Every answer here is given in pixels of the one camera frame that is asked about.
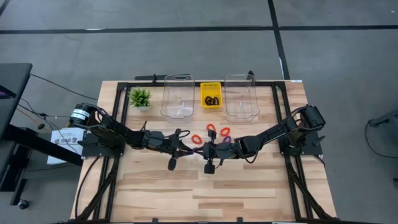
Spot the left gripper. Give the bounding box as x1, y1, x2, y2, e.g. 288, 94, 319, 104
145, 128, 195, 172

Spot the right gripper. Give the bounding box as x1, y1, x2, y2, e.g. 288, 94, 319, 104
200, 129, 242, 175

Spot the clear plastic bin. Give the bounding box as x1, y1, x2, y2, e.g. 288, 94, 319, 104
224, 73, 261, 123
160, 73, 196, 123

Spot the yellow plastic basket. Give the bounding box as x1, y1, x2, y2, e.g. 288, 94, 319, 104
200, 82, 223, 110

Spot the green plant in white pot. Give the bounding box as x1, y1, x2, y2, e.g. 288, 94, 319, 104
128, 87, 153, 112

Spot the black mounting bar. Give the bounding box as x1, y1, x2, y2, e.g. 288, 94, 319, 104
134, 73, 191, 82

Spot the white paper label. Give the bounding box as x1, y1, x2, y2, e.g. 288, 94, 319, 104
46, 127, 85, 166

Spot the black desk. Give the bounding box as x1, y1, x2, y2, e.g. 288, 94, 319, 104
0, 63, 83, 206

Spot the grey stand foot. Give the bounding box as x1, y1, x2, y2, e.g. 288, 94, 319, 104
369, 108, 398, 128

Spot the black aluminium table frame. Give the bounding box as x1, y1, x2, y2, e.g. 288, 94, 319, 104
70, 79, 335, 223

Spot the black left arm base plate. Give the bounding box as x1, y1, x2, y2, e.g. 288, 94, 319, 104
81, 132, 125, 157

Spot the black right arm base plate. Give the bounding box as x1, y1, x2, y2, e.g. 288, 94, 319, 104
277, 130, 326, 156

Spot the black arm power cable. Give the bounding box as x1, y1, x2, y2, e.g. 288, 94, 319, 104
74, 155, 103, 218

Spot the black floor cable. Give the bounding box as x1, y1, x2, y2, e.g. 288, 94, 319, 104
30, 73, 99, 101
364, 119, 398, 159

